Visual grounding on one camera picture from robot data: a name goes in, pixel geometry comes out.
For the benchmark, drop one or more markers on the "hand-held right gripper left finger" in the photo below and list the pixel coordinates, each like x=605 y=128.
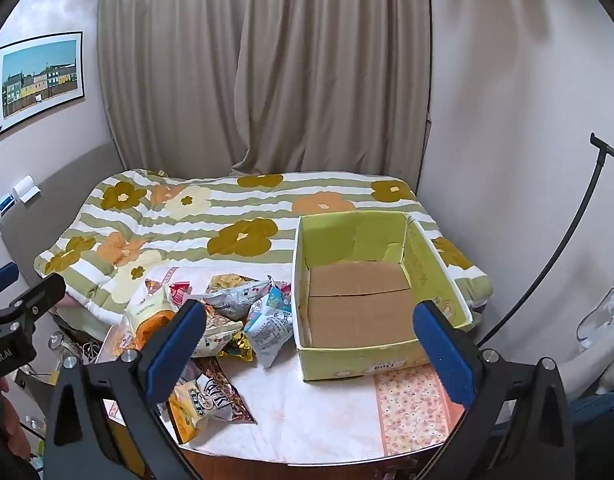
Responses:
x=174 y=355

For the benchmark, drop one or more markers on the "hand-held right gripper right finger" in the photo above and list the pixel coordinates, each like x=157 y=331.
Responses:
x=447 y=360

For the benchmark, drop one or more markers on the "white snack packet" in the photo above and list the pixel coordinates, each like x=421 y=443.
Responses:
x=214 y=332

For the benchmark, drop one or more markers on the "cream orange snack packet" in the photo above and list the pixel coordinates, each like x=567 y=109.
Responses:
x=147 y=317

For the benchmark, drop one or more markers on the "brown snack packet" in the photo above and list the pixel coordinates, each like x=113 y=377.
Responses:
x=232 y=387

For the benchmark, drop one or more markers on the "silver chips snack packet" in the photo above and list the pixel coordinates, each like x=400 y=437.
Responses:
x=234 y=297

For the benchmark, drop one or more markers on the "green cardboard box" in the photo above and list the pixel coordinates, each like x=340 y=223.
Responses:
x=357 y=310

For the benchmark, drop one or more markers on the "person's left hand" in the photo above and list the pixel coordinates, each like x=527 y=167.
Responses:
x=14 y=425

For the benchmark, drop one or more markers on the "pink floral mat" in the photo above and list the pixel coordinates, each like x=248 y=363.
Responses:
x=412 y=405

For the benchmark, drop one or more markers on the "pink snack packet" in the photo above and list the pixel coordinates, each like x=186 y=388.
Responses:
x=181 y=294

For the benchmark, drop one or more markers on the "gold snack packet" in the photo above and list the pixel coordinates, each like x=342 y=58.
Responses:
x=239 y=352

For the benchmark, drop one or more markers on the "light blue snack packet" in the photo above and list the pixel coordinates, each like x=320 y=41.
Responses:
x=269 y=332

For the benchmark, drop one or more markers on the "grey padded headboard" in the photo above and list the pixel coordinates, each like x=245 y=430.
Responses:
x=62 y=180

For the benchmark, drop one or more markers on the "white tablecloth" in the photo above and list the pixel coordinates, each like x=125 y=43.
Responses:
x=307 y=410

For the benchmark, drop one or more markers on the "floral striped blanket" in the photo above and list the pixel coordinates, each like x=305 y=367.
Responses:
x=267 y=200

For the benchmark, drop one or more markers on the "black gooseneck stand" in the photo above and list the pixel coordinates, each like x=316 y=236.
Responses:
x=584 y=200

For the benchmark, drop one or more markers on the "beige curtain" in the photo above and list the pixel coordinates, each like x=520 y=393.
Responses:
x=262 y=60

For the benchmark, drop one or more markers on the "wall poster of houses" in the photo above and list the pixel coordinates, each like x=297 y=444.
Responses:
x=39 y=82

